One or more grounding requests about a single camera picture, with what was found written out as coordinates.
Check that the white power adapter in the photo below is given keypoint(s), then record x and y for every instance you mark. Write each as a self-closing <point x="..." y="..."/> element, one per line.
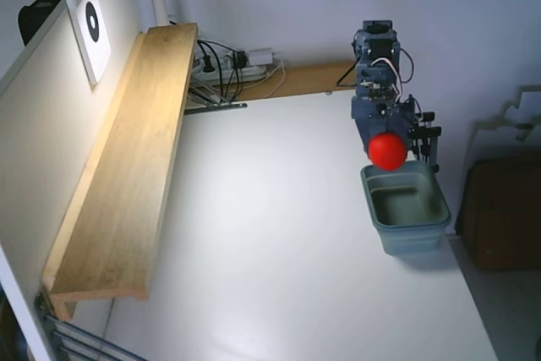
<point x="258" y="56"/>

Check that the long wooden shelf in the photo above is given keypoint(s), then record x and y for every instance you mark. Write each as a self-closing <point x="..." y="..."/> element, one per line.
<point x="127" y="166"/>

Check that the grey plastic container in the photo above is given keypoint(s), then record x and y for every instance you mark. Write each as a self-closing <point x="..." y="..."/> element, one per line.
<point x="406" y="242"/>

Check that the black power plug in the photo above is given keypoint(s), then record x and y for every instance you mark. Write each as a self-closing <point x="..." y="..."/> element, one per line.
<point x="206" y="66"/>

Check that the blue-grey robot arm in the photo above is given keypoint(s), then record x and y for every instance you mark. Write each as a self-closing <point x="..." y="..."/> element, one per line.
<point x="376" y="46"/>

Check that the black table clamp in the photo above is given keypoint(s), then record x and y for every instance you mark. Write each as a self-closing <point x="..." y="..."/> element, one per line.
<point x="427" y="141"/>

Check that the red ball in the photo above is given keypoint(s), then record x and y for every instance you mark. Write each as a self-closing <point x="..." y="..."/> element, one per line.
<point x="388" y="151"/>

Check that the wooden ledge board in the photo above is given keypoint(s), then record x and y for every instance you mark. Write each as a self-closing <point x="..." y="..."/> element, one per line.
<point x="313" y="80"/>

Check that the brown cabinet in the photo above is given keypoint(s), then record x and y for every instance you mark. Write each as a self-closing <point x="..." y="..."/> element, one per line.
<point x="503" y="217"/>

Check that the metal shelf bracket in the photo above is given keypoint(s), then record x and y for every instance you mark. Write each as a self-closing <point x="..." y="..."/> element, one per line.
<point x="211" y="108"/>

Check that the white power strip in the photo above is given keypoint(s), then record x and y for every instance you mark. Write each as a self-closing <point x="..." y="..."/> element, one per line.
<point x="253" y="70"/>

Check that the black plug adapter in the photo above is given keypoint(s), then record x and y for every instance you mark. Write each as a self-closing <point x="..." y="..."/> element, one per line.
<point x="240" y="58"/>

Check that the grey metal frame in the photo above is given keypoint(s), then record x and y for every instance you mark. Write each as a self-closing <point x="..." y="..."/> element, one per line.
<point x="76" y="335"/>

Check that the blue-grey gripper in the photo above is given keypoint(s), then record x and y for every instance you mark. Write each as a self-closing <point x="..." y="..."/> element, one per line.
<point x="364" y="132"/>

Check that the white box with black circle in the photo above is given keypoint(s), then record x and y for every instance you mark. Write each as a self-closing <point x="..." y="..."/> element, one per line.
<point x="99" y="61"/>

